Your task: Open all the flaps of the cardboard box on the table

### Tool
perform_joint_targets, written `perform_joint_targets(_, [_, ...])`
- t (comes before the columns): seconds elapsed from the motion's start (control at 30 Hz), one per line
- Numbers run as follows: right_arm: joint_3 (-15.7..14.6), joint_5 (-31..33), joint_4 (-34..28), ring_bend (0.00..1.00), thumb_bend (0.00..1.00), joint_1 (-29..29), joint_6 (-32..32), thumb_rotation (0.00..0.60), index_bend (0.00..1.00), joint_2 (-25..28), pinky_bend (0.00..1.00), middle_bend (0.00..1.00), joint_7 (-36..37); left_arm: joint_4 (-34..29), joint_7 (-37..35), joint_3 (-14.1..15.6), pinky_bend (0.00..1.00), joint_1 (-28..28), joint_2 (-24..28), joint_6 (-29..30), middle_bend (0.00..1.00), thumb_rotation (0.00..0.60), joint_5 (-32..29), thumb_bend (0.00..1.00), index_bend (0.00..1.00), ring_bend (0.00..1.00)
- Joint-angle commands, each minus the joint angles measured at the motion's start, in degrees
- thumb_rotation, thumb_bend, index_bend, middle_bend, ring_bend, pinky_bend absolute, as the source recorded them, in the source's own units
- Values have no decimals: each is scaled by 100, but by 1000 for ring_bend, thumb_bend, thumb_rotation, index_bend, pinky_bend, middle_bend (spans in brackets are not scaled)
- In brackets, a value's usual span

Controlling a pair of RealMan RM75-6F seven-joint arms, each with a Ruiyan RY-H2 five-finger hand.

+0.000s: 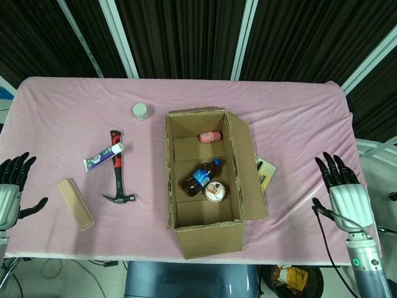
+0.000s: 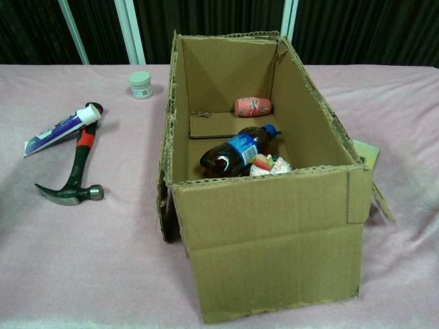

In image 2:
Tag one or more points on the white metal frame post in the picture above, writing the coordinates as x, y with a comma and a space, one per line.
289, 17
132, 34

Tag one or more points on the purple white toothpaste tube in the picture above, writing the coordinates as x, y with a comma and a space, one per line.
51, 133

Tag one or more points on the strawberry dessert cup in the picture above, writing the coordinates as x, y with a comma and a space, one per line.
271, 166

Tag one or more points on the pink tablecloth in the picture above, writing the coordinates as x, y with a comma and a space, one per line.
85, 274

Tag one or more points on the yellow razor blister pack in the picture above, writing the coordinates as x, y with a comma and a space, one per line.
368, 154

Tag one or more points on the cola bottle with blue label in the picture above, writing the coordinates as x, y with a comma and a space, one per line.
240, 147

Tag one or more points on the pink floral cup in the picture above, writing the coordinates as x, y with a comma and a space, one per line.
253, 107

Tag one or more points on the red black claw hammer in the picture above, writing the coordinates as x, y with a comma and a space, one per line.
77, 168

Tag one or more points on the thin white frame post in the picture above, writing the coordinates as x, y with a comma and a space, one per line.
73, 32

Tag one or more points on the small white cream jar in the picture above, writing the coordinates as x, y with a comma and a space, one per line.
140, 84

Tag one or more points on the brown cardboard shipping box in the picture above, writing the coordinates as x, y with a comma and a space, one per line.
274, 246

